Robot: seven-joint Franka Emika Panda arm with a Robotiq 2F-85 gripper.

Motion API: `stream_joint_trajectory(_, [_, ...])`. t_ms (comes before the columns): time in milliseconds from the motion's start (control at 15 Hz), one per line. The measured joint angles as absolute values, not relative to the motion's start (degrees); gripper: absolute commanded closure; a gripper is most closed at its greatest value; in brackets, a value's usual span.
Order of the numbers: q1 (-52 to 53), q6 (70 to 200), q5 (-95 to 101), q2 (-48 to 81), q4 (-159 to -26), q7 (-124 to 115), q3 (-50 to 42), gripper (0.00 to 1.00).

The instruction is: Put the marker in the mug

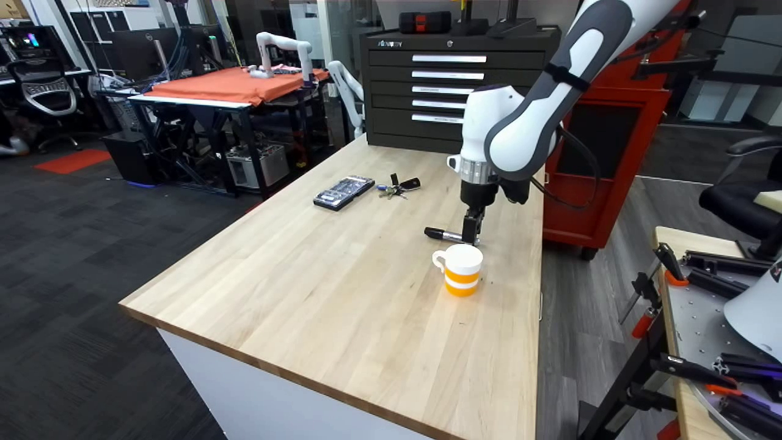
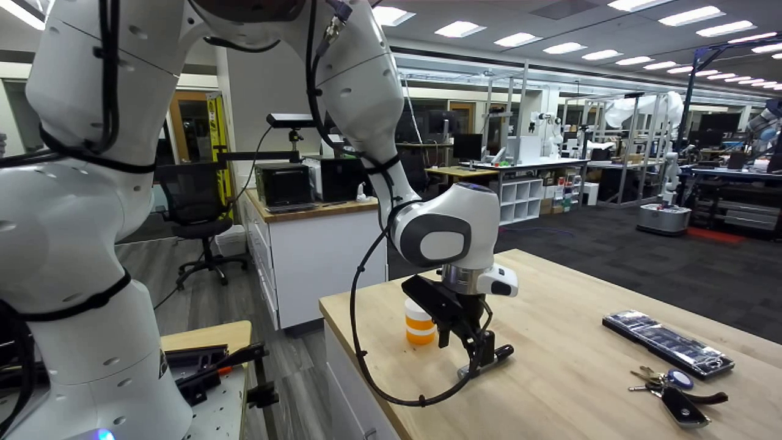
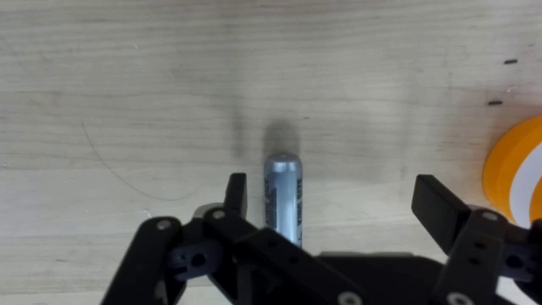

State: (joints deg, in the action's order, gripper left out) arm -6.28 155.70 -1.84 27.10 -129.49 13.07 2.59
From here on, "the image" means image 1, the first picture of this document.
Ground white curved frame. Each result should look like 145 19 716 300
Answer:
326 58 367 142

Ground black bar clamp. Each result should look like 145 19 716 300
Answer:
686 268 751 300
683 249 773 279

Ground grey computer tower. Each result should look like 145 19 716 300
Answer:
226 142 294 196

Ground black purple clamp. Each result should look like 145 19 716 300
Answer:
707 384 782 440
713 351 782 386

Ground black clamp orange pad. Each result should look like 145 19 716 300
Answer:
651 240 695 288

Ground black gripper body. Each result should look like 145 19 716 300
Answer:
457 179 501 221

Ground key bunch black fob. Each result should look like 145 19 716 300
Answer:
374 172 424 200

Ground grey mesh office chair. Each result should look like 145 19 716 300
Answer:
18 68 82 155

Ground black office chair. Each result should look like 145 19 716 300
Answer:
697 131 782 265

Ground black tool chest silver handles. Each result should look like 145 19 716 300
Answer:
359 23 564 158

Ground grey metal breadboard plate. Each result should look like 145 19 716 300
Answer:
668 272 782 440

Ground orange handled clamp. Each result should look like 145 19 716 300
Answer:
631 312 661 343

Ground black marker silver cap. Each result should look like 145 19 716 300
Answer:
424 224 468 244

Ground white cone shade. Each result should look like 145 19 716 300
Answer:
722 256 782 364

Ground black calculator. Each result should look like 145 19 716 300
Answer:
310 174 376 212

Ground black speaker red display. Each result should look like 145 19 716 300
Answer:
399 10 454 37

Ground black clamp orange handle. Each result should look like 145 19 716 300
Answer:
631 272 664 310
657 351 741 392

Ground black floor box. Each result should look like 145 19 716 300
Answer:
101 129 165 185

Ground table with orange cover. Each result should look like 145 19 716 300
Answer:
130 63 333 196

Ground red tool cart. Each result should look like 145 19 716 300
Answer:
541 0 705 256

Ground white mug orange stripes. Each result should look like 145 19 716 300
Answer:
430 241 486 300

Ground red floor mat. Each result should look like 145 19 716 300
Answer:
33 147 116 179

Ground computer monitor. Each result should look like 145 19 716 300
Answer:
0 23 67 68

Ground wooden workbench with clamps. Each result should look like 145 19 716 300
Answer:
576 224 782 440

